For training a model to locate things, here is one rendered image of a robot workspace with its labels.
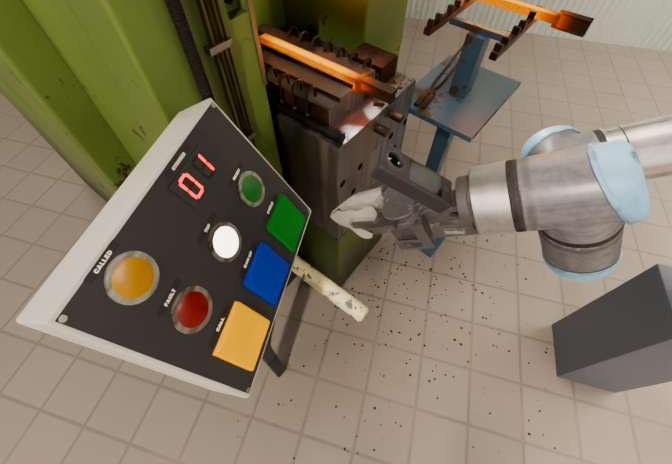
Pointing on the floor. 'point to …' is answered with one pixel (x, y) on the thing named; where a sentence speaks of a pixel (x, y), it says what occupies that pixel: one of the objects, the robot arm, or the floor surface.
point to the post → (273, 361)
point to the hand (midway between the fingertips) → (336, 211)
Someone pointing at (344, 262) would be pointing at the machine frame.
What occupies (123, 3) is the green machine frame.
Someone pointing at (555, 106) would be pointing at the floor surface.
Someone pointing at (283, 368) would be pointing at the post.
